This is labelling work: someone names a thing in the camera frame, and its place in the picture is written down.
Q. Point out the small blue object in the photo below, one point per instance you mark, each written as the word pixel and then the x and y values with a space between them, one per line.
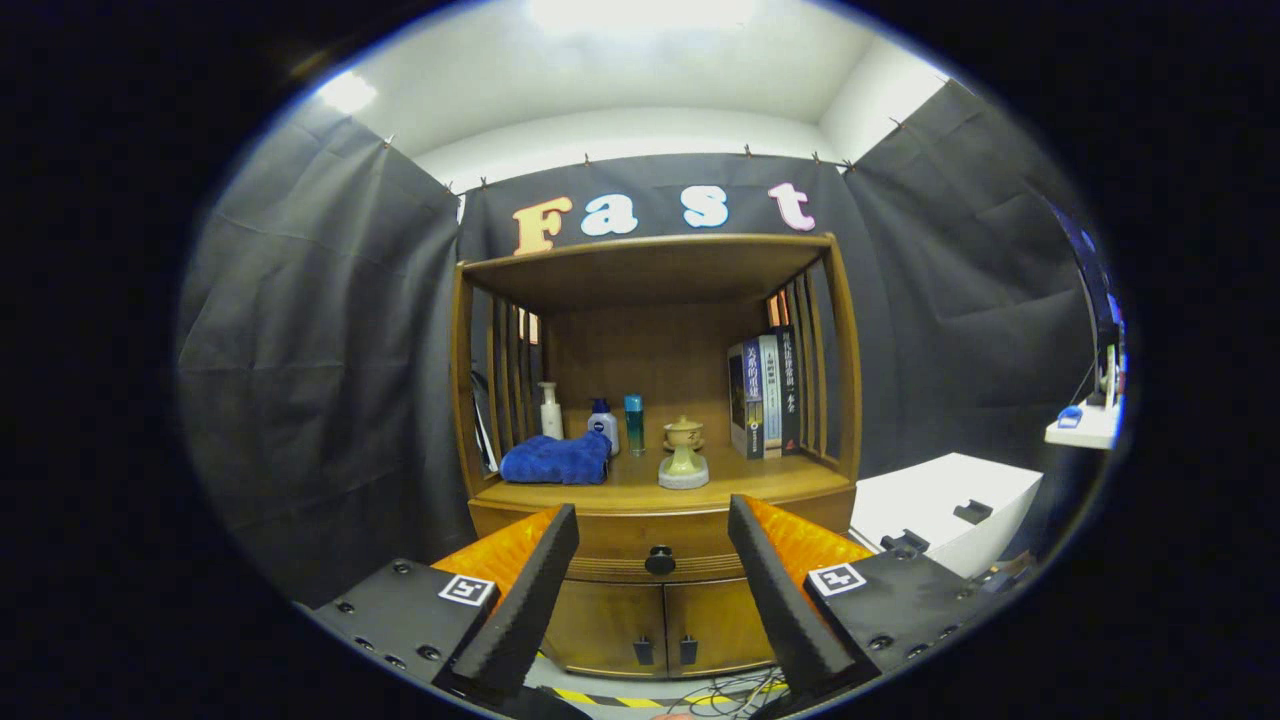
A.
pixel 1070 416

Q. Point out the white pump bottle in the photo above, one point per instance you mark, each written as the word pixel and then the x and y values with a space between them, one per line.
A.
pixel 551 420

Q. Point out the wooden countertop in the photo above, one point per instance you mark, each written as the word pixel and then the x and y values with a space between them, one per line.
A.
pixel 770 475

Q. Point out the white lotion bottle blue cap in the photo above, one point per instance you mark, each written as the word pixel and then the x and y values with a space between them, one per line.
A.
pixel 603 430

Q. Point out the large ceiling light panel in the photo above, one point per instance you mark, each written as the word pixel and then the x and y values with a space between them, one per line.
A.
pixel 645 12

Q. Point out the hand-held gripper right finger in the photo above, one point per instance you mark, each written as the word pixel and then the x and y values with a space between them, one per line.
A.
pixel 780 610

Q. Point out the clear blue bottle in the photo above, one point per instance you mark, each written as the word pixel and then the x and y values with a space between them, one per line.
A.
pixel 635 425

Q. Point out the yellow black floor tape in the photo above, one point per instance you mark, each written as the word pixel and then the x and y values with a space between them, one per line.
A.
pixel 600 697

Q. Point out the blue folded towel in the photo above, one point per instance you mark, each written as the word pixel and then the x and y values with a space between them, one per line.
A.
pixel 555 460

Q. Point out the pale green vase grey base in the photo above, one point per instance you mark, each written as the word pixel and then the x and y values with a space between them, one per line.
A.
pixel 684 475

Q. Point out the beige lidded tea cup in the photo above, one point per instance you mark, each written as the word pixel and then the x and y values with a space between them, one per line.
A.
pixel 684 432

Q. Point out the small ceiling light panel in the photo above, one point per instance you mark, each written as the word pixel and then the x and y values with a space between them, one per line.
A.
pixel 347 92

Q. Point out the wooden cabinet door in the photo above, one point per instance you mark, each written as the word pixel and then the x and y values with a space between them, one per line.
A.
pixel 720 625
pixel 600 625

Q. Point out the brown wooden cabinet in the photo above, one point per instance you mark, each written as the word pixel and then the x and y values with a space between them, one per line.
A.
pixel 650 360

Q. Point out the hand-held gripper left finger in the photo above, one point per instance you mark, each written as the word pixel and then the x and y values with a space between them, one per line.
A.
pixel 525 610

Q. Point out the book with blue spine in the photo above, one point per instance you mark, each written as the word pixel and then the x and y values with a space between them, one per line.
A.
pixel 752 395

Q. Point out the black drawer knob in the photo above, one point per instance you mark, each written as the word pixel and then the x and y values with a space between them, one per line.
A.
pixel 660 561

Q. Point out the white desk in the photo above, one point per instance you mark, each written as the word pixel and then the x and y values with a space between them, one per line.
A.
pixel 1090 432

